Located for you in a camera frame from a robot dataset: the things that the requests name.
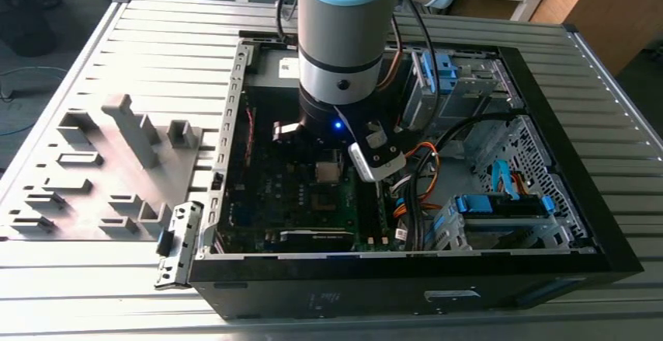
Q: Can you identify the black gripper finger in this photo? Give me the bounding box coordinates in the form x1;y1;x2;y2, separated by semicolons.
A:
271;120;303;142

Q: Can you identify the silver CPU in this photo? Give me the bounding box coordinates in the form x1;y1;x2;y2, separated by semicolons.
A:
314;160;346;185

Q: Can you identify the CPU socket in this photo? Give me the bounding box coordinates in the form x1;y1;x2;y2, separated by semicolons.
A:
308;183;340;214

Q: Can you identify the grey power supply unit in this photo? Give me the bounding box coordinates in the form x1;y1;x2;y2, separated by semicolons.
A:
242;49;303;124

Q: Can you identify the green motherboard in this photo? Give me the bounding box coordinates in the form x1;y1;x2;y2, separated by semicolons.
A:
222;123;403;255

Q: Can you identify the black RAM slot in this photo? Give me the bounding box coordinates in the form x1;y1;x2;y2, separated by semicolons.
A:
362;182;375;244
368;182;383;244
355;182;368;244

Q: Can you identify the grey metal drive cage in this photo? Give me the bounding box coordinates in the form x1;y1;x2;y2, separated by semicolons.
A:
402;50;526;146

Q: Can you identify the blue plastic bay latch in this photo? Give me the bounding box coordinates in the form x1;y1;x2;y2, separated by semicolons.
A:
420;50;462;96

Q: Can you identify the black graphics card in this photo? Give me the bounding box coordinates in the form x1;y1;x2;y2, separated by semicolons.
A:
278;229;358;253

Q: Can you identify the grey parts rack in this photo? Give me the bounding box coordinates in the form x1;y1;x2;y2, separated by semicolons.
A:
0;92;222;243

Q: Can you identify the hard disk in blue carrier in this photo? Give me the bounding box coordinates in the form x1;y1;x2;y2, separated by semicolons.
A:
454;193;554;220

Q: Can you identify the black PC case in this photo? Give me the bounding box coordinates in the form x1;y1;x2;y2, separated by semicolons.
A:
187;29;645;322

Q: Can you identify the grey metal disk bay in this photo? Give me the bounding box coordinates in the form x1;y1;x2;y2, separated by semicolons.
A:
428;195;597;253

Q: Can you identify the black waste bin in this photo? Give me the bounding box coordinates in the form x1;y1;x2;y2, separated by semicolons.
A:
0;0;59;59

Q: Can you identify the wooden cabinet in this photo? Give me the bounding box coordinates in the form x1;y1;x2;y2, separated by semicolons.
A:
531;0;663;78

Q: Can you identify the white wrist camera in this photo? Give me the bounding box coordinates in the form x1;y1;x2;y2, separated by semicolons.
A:
347;120;410;184

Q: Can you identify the orange yellow wire bundle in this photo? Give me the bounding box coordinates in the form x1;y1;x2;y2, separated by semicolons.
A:
392;141;443;224

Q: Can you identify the brown sheathed cable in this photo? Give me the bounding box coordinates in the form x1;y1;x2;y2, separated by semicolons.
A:
376;47;406;92

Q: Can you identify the grey ribbon wire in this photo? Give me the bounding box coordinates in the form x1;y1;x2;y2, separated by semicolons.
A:
388;180;415;197

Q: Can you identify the black camera cable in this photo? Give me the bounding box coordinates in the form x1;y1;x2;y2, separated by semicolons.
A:
391;0;443;99
275;0;302;50

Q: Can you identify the light blue data wire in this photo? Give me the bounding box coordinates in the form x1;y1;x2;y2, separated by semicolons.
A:
494;159;523;202

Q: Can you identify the grey hinged slot bracket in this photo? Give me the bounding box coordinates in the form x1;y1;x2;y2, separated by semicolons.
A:
154;200;206;291

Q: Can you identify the orange yellow disk wire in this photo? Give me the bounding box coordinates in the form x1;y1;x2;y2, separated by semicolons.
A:
510;172;538;201

